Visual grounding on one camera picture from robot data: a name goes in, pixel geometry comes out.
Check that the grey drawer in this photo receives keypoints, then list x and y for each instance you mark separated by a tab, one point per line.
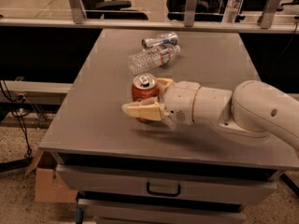
193	187
107	212

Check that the upright water bottle background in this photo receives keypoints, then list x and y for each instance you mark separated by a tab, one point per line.
231	11

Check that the clear plastic water bottle lying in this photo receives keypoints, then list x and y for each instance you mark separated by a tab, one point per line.
152	58

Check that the grey top drawer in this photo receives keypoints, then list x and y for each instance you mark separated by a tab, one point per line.
193	187

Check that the black drawer handle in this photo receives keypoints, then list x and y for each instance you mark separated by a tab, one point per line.
164	191

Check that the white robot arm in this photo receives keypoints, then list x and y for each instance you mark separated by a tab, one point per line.
249	114

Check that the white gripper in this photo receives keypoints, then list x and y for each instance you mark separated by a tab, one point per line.
180	101

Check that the silver soda can lying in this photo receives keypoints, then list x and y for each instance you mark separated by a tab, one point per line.
166	38

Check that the metal railing frame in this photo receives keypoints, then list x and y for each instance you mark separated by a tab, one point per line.
70	13

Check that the grey lower drawer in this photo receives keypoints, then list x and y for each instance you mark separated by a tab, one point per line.
107	212

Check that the cardboard box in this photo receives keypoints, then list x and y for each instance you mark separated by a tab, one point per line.
49	187

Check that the black office chair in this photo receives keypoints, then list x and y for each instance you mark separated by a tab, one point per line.
113	9

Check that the red coke can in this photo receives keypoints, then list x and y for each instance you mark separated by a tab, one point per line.
144	87

